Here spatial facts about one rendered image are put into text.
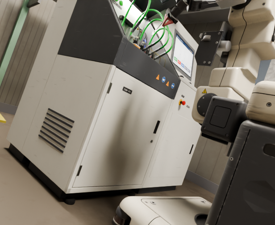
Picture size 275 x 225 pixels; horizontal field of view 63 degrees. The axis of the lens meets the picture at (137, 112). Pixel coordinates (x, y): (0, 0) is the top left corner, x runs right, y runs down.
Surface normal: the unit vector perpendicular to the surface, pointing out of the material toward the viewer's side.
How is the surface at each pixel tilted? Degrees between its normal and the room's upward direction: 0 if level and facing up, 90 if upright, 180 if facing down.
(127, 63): 90
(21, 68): 90
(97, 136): 90
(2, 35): 90
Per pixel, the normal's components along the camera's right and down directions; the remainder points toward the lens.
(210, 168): -0.69, -0.26
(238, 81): 0.68, 0.09
